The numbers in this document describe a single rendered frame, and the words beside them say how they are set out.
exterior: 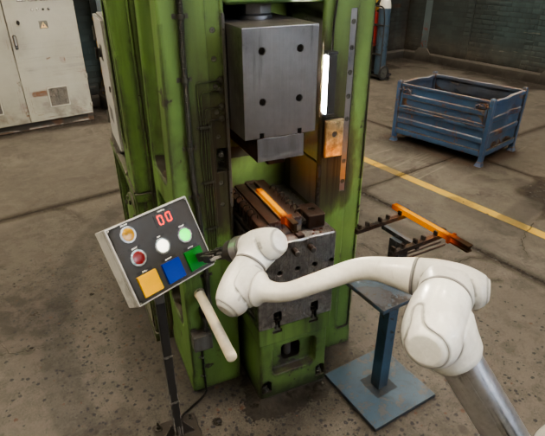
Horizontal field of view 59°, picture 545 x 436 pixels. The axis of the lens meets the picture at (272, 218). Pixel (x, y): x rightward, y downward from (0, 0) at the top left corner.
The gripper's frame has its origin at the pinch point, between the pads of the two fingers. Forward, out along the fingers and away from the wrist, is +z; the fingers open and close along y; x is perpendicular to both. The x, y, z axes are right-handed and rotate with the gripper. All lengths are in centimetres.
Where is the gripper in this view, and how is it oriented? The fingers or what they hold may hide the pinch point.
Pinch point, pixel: (203, 256)
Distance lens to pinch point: 174.4
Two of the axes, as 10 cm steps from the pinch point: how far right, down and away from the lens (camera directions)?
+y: 6.6, -3.6, 6.6
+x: -3.8, -9.2, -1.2
